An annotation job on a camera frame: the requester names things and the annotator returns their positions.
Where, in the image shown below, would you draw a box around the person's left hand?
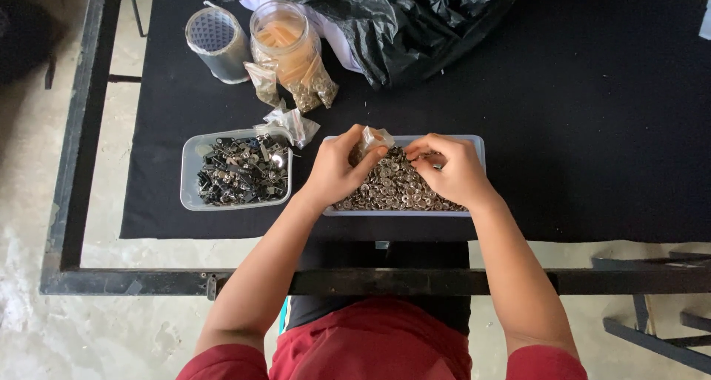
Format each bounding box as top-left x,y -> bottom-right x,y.
300,123 -> 390,209

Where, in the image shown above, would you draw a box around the person's right hand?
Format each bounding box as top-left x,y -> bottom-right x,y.
404,133 -> 498,212

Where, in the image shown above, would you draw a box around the small clear plastic bag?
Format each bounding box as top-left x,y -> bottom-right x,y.
355,126 -> 396,160

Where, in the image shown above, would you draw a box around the clear tray of snap buttons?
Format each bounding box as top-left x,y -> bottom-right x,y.
322,134 -> 487,218

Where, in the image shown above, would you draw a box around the pile of empty clear bags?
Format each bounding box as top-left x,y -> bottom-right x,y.
254,99 -> 322,150

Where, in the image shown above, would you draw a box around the heap of silver snap buttons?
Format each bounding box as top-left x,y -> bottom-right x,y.
332,146 -> 470,212

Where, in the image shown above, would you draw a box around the filled bag of buttons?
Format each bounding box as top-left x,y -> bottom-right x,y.
312,71 -> 340,110
286,79 -> 323,114

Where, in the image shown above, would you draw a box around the heap of metal zipper sliders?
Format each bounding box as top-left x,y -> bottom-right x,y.
196,134 -> 292,207

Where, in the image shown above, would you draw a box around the flat clear bag with buttons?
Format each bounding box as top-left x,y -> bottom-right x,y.
243,61 -> 282,109

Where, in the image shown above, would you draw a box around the black table cloth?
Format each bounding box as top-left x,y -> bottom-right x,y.
119,0 -> 711,243

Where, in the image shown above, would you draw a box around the clear plastic jar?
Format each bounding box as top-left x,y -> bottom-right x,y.
248,0 -> 324,89

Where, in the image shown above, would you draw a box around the clear tray of zipper sliders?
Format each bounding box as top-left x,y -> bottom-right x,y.
179,127 -> 295,211

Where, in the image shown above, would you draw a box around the black plastic bag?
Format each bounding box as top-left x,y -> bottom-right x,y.
207,0 -> 524,90

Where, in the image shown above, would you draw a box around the grey tape roll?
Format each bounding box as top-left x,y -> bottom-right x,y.
184,1 -> 254,85

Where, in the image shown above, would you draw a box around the person's red shirt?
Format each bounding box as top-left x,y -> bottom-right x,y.
177,296 -> 590,380

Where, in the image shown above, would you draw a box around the black metal stand legs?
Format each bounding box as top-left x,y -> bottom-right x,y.
127,0 -> 155,38

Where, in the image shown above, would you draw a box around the black metal chair frame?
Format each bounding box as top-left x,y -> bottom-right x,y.
591,251 -> 711,375

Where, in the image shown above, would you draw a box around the black metal table frame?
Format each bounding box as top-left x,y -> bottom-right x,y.
40,0 -> 711,302

